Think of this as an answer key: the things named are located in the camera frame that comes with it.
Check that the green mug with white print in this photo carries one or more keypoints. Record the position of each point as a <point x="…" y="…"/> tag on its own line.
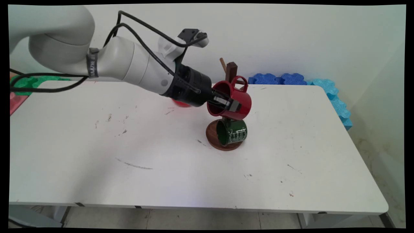
<point x="234" y="132"/>

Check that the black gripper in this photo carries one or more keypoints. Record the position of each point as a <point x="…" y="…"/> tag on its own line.
<point x="190" y="85"/>

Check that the red bowl with white inside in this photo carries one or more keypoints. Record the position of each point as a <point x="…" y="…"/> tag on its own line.
<point x="181" y="104"/>

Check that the grey table leg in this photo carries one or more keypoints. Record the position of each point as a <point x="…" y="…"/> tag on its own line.
<point x="323" y="220"/>
<point x="35" y="215"/>

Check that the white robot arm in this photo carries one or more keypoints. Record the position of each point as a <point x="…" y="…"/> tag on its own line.
<point x="123" y="58"/>

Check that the dark red speckled mug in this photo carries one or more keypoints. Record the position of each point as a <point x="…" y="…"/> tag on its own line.
<point x="241" y="97"/>

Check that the red foam puzzle mat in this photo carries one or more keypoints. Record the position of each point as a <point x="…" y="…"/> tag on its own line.
<point x="16" y="102"/>

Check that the green foam puzzle mat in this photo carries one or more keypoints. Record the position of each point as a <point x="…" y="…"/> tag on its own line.
<point x="24" y="82"/>

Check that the cyan foam puzzle mat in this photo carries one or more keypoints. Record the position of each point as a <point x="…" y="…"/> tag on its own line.
<point x="341" y="111"/>
<point x="323" y="85"/>

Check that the dark wooden mug tree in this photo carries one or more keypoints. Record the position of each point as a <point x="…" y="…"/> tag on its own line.
<point x="231" y="69"/>

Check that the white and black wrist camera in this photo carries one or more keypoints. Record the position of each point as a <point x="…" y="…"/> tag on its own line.
<point x="171" y="48"/>

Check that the blue foam puzzle mat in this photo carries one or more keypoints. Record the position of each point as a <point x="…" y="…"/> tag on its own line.
<point x="294" y="79"/>
<point x="263" y="79"/>

